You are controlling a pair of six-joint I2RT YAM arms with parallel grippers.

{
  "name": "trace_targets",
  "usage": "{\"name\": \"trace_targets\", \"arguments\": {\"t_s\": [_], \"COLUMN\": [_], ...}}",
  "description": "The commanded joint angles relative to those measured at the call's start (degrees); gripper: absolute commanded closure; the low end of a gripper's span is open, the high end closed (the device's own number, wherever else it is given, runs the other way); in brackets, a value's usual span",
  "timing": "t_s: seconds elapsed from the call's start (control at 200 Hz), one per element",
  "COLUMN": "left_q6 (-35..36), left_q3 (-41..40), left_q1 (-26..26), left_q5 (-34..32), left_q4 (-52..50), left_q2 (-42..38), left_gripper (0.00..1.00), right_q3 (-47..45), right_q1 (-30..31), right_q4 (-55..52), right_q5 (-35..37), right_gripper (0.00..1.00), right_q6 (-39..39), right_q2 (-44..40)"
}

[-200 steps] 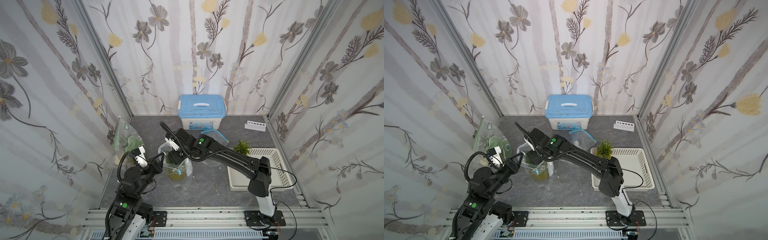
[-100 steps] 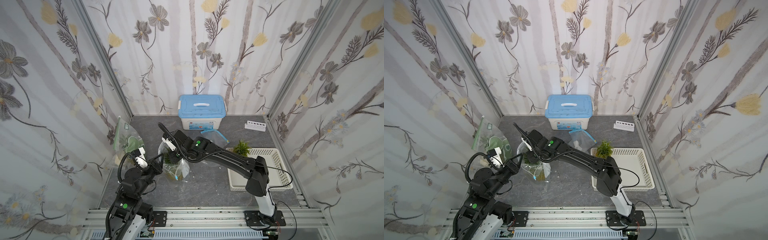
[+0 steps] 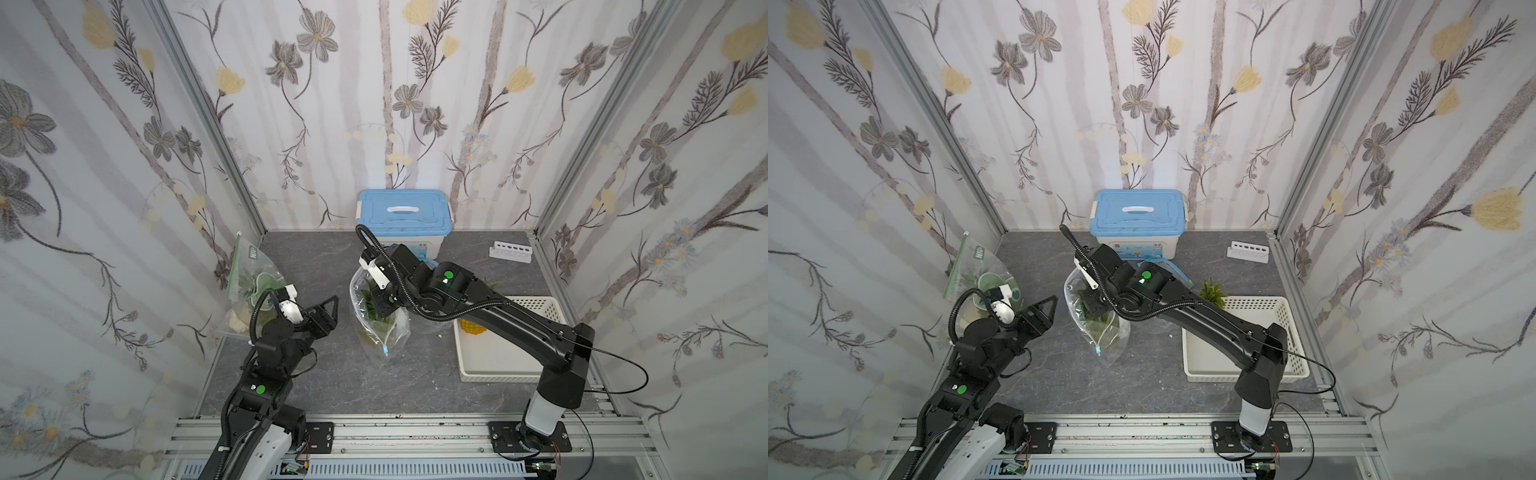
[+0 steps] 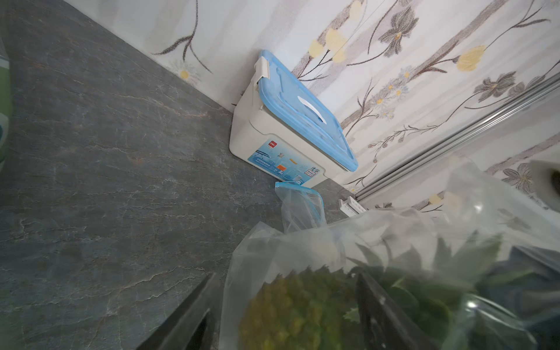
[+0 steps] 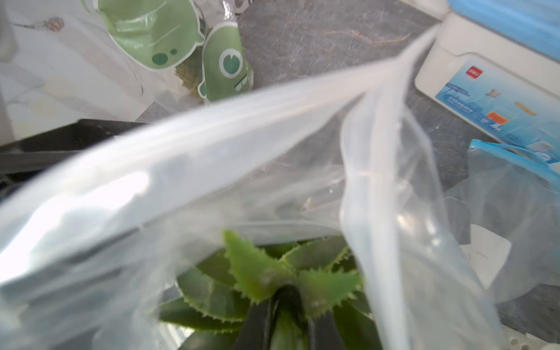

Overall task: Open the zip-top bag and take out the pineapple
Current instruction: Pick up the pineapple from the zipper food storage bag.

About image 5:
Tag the blue-zip clear plastic bag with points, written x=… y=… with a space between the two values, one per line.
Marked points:
x=505 y=216

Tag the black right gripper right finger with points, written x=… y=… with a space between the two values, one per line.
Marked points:
x=323 y=333

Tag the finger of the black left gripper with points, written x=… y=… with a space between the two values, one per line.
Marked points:
x=24 y=159

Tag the green-zip bag with pineapple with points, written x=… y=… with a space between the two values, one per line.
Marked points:
x=199 y=41

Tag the white-zip bag with pineapple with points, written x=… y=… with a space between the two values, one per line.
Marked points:
x=91 y=248

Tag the white perforated plastic tray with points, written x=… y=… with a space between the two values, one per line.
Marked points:
x=526 y=341

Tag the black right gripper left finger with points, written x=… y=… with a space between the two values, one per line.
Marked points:
x=257 y=329

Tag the blue-lidded white storage box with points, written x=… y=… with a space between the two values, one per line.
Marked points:
x=495 y=64

